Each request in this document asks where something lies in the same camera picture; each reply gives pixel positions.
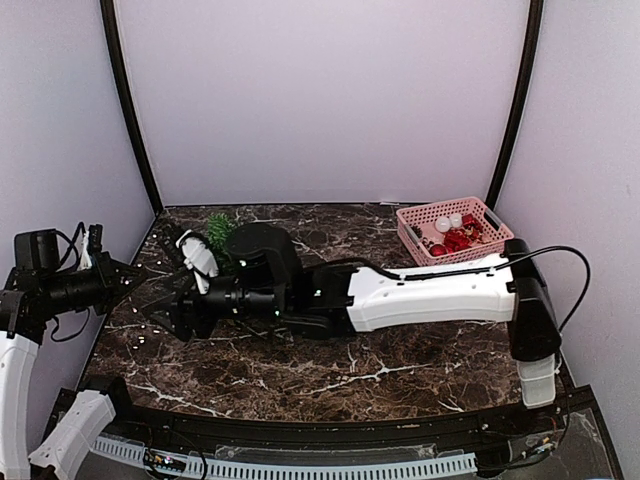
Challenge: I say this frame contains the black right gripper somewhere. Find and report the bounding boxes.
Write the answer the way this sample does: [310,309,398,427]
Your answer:
[141,264,286,339]

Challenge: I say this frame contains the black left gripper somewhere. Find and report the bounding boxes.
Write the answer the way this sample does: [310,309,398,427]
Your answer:
[41,250,148,315]

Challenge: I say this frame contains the small green christmas tree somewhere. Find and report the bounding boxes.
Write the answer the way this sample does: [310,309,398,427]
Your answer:
[207,213,239,255]

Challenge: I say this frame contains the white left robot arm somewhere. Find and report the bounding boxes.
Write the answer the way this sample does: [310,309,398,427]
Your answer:
[1,224,145,479]

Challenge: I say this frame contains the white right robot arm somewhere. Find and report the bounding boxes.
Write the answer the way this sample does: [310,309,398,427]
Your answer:
[142,223,561,434]

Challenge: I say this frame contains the white ball ornament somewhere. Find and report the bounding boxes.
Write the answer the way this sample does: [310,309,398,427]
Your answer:
[434,213,463,233]

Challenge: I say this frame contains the red ornaments in basket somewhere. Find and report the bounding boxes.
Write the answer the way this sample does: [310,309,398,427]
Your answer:
[428,214,485,257]

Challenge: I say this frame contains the pink plastic basket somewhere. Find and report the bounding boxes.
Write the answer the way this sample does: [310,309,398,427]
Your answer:
[396,197,515,266]

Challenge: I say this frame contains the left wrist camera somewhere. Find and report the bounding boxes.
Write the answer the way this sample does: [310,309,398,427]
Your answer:
[78,224,103,270]

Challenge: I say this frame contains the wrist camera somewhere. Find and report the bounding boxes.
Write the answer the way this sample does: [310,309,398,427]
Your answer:
[78,224,103,270]
[176,229,220,295]

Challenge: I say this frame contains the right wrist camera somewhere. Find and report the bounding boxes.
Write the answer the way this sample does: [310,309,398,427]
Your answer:
[176,229,220,295]

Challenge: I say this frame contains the white perforated cable tray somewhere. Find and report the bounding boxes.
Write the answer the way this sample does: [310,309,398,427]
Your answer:
[88,433,478,480]

